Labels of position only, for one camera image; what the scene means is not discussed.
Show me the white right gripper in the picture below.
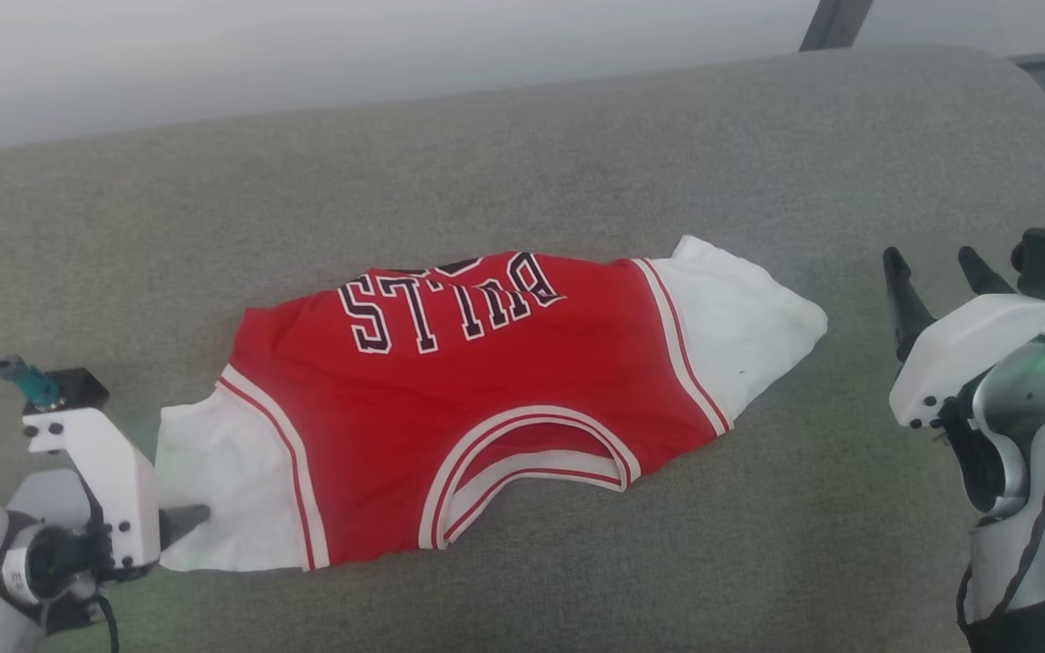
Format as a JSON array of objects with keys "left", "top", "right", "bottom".
[{"left": 883, "top": 245, "right": 1045, "bottom": 430}]

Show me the teal plug left camera cable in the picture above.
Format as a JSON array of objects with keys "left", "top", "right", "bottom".
[{"left": 0, "top": 356, "right": 65, "bottom": 409}]

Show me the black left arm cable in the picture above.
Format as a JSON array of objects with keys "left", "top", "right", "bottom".
[{"left": 92, "top": 590, "right": 122, "bottom": 653}]

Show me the red white Bulls jersey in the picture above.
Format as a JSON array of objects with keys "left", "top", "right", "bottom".
[{"left": 155, "top": 235, "right": 829, "bottom": 574}]

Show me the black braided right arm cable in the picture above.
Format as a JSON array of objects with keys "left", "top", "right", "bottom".
[{"left": 956, "top": 334, "right": 1045, "bottom": 636}]

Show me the grey fabric sofa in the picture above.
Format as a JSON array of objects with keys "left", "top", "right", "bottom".
[{"left": 0, "top": 45, "right": 1045, "bottom": 653}]

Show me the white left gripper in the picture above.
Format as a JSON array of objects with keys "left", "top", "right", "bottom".
[{"left": 22, "top": 406, "right": 211, "bottom": 572}]

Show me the dark grey slanted pole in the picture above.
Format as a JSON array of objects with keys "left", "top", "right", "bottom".
[{"left": 799, "top": 0, "right": 875, "bottom": 53}]

